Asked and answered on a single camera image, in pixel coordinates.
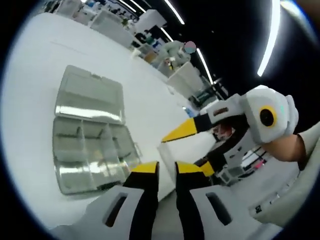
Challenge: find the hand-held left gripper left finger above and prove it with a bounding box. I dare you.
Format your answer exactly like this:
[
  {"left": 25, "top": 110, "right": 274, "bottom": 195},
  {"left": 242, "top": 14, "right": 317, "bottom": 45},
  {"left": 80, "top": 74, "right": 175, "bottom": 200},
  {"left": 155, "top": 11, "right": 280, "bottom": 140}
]
[{"left": 53, "top": 160, "right": 161, "bottom": 240}]

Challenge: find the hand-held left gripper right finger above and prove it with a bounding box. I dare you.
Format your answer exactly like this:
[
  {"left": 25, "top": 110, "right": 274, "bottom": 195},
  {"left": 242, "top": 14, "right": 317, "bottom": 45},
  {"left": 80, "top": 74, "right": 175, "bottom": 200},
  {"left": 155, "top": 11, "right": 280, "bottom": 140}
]
[{"left": 175, "top": 161, "right": 255, "bottom": 240}]

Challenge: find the long clear plastic divider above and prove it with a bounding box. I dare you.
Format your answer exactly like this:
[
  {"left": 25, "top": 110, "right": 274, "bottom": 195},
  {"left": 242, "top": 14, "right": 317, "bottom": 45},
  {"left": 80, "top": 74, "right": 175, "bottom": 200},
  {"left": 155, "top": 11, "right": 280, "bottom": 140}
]
[{"left": 53, "top": 134, "right": 138, "bottom": 164}]

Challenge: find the transparent grey guide fixture box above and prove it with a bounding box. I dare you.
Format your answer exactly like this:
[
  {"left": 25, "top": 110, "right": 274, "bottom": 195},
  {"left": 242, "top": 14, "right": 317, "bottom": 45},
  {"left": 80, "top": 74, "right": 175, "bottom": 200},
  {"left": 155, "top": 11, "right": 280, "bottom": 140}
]
[{"left": 51, "top": 64, "right": 142, "bottom": 196}]

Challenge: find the black tripod stand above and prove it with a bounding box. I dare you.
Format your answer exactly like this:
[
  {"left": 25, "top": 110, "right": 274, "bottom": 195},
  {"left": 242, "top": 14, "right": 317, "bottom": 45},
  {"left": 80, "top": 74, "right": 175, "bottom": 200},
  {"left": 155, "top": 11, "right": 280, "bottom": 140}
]
[{"left": 194, "top": 77, "right": 224, "bottom": 106}]

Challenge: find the white desk partition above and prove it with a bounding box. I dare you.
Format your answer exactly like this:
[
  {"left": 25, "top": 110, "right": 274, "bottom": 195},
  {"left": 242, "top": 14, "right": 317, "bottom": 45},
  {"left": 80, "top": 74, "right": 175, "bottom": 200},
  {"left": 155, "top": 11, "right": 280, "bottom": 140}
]
[
  {"left": 166, "top": 62, "right": 204, "bottom": 101},
  {"left": 89, "top": 12, "right": 134, "bottom": 49}
]

